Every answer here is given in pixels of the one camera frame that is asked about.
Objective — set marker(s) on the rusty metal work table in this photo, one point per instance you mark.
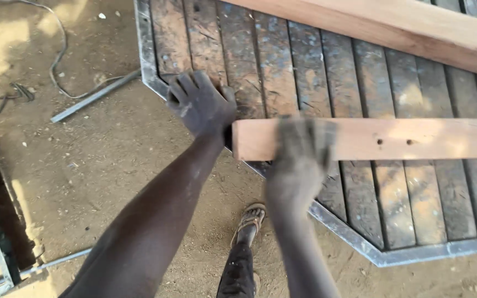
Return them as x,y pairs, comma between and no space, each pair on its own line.
346,136

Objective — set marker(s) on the bent dark metal scraps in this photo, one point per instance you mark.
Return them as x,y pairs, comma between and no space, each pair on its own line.
13,95

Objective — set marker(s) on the person's brown sandal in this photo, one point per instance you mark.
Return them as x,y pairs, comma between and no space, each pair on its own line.
250,219

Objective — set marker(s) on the short wooden plank with holes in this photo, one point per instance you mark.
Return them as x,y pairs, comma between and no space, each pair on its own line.
391,138

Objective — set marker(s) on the grey metal bar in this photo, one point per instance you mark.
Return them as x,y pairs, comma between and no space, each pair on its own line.
95,96

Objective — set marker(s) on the person's leg in dark trousers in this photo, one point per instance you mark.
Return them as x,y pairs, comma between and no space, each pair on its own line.
236,269

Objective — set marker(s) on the thin metal rod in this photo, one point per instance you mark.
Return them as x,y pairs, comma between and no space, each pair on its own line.
54,263

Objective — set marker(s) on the person's right hand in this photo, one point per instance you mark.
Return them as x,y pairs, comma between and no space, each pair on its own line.
300,157

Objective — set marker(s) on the person's right fingers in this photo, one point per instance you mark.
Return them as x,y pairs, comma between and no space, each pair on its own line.
307,134

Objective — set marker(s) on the long wooden beam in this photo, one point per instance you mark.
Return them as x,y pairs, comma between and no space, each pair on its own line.
404,29

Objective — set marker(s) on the person's left hand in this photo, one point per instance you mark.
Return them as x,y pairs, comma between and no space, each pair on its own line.
201,105

